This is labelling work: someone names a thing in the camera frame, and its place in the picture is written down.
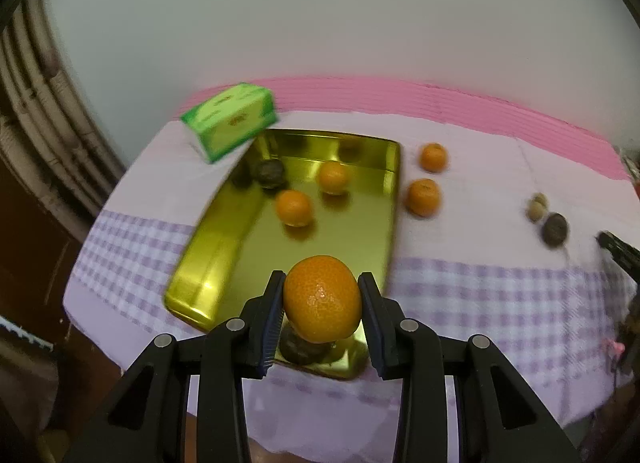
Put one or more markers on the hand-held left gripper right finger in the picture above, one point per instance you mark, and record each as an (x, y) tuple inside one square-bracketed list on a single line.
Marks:
[(377, 343)]

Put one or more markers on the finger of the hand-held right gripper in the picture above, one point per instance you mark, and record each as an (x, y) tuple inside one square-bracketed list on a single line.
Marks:
[(620, 253)]

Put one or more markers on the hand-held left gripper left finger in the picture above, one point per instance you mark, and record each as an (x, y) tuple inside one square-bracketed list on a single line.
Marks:
[(272, 328)]

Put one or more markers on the dark brown round fruit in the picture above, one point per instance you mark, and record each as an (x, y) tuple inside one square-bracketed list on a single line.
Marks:
[(554, 229), (302, 352), (270, 173)]

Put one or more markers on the mandarin orange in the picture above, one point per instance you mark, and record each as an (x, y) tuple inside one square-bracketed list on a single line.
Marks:
[(334, 177), (322, 300), (294, 207), (423, 197), (433, 157)]

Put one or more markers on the gold metal tin box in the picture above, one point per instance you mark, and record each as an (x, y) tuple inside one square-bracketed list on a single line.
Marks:
[(235, 243)]

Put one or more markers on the small brown longan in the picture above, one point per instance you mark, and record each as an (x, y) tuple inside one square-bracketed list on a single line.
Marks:
[(534, 214), (540, 200)]

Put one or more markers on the green tissue box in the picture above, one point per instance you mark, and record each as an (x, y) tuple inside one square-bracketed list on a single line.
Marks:
[(230, 118)]

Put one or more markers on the brown wooden door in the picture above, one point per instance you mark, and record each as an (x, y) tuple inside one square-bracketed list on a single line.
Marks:
[(30, 253)]

